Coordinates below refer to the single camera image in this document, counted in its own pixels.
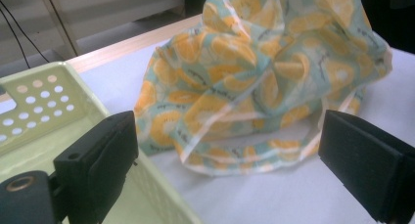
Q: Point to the pale yellow perforated plastic basket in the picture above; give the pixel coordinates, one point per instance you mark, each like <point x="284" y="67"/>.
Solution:
<point x="39" y="142"/>

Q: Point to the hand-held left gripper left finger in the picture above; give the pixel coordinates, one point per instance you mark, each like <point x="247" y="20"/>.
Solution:
<point x="98" y="165"/>

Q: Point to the orange slice print cloth bag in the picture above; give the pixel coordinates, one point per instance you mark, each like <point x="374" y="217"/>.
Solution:
<point x="248" y="74"/>

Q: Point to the metal stand leg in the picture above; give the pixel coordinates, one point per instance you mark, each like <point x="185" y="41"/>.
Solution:
<point x="60" y="25"/>

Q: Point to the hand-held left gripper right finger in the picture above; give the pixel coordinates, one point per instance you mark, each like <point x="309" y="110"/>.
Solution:
<point x="362" y="158"/>

